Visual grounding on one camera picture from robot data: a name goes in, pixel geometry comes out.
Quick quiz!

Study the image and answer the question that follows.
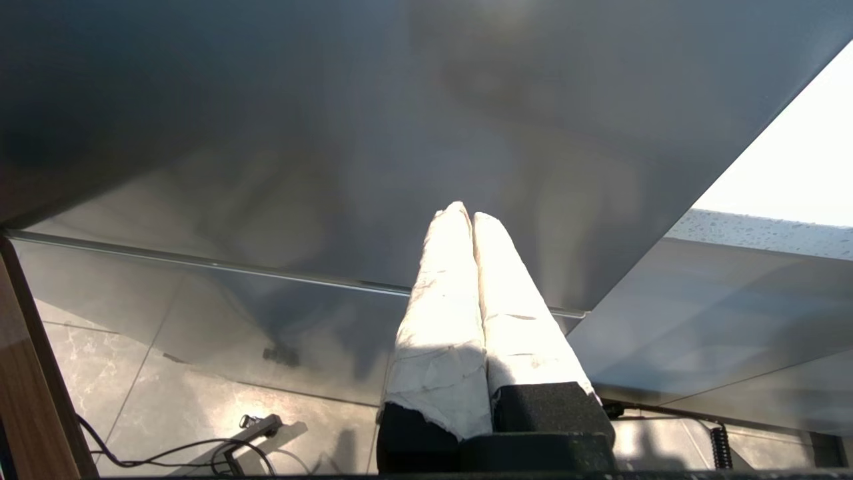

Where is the stainless steel under-counter cabinet front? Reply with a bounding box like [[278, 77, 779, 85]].
[[566, 237, 853, 437]]

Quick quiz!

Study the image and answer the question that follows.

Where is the black floor cable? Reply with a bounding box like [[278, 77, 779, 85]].
[[72, 413, 277, 477]]

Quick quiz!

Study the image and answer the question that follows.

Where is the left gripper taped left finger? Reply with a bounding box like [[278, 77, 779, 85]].
[[377, 201, 494, 475]]

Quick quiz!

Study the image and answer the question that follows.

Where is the brown wooden panel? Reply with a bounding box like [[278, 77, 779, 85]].
[[0, 237, 99, 480]]

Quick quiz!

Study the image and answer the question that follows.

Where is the stainless steel refrigerator drawer front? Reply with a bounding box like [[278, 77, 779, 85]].
[[3, 230, 590, 409]]

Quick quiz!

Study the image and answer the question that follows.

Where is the grey metal floor bracket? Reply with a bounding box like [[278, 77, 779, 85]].
[[223, 413, 284, 475]]

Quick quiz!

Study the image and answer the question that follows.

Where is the large stainless steel refrigerator door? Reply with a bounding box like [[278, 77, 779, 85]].
[[0, 0, 853, 319]]

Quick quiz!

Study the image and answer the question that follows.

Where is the black coiled cable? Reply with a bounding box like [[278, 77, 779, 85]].
[[600, 400, 734, 471]]

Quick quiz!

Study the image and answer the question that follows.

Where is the small black box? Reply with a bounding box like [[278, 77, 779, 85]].
[[810, 432, 848, 467]]

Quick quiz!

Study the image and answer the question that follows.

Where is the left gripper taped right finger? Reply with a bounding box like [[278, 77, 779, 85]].
[[472, 212, 617, 455]]

